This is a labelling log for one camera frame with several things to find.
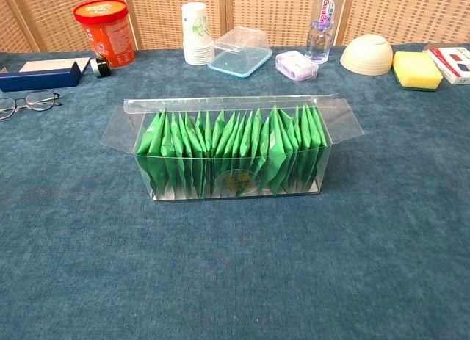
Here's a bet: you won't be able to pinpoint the blue and white box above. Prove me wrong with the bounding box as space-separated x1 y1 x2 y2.
0 57 91 93

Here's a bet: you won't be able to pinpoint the thin-framed eyeglasses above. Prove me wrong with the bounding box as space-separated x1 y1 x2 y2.
0 90 62 121

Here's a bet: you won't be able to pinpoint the red cylindrical tub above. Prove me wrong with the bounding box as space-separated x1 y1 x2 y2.
72 0 137 68

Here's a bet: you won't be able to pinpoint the small purple plastic case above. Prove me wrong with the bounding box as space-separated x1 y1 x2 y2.
275 50 319 84

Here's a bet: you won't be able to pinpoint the clear plastic box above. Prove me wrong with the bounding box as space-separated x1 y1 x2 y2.
101 93 365 205

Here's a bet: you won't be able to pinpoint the clear plastic water bottle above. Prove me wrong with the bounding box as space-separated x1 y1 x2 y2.
304 0 343 65

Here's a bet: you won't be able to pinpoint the wicker folding screen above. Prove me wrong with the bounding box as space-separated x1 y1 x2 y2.
0 0 470 54

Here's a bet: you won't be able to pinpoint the stack of white paper cups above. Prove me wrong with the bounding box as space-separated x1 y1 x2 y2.
181 1 215 66

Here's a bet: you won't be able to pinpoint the yellow green sponge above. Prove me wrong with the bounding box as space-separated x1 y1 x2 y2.
391 51 444 92

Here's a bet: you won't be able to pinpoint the small black round jar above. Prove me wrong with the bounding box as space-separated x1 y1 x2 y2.
90 56 112 79

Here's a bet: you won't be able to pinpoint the cream upturned bowl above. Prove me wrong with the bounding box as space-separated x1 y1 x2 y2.
339 33 394 76

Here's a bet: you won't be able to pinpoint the white red card box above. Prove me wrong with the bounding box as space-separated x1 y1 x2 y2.
422 42 470 86

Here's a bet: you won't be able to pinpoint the clear food container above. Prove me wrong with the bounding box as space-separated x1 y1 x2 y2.
207 26 274 79

